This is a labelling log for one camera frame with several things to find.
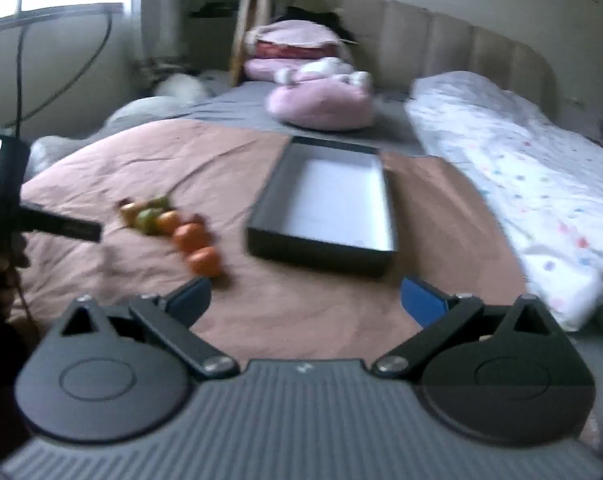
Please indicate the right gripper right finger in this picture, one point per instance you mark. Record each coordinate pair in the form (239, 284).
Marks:
(441, 317)

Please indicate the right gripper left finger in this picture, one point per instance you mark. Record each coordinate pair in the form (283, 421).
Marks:
(168, 320)

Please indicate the tangerine with stem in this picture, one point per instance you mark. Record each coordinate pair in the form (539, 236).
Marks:
(206, 262)

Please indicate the orange tangerine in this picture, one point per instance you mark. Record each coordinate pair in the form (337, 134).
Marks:
(191, 237)

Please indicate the orange round fruit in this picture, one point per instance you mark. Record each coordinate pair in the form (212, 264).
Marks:
(167, 222)

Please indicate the green tomato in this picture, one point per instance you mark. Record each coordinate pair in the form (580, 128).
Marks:
(146, 221)

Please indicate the small green fruit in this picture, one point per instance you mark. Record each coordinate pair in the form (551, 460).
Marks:
(162, 202)

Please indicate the red apple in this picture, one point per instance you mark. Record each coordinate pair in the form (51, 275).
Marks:
(198, 219)

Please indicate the yellow orange fruit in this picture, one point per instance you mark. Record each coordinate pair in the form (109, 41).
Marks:
(129, 212)

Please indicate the pink satin blanket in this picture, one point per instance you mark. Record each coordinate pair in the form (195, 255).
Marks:
(261, 308)

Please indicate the black box with white lining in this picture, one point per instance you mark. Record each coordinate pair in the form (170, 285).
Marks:
(325, 205)

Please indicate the white polka dot duvet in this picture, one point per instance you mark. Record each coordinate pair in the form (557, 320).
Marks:
(543, 183)

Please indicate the grey bed sheet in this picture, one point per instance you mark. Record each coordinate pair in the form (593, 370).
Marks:
(245, 107)

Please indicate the white round plush toy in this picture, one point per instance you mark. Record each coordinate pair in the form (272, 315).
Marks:
(183, 87)

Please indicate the pink plush bunny pillow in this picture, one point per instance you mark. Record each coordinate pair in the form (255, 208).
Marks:
(324, 95)

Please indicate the beige padded headboard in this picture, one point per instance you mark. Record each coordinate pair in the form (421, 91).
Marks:
(397, 43)

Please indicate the stack of pink folded blankets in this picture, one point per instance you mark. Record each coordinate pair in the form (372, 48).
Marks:
(289, 44)

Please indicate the window curtain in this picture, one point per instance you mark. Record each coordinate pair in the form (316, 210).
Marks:
(156, 33)

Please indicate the dark shelf unit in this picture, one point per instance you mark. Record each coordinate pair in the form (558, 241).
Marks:
(210, 27)

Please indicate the wooden post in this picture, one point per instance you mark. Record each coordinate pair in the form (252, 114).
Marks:
(251, 13)

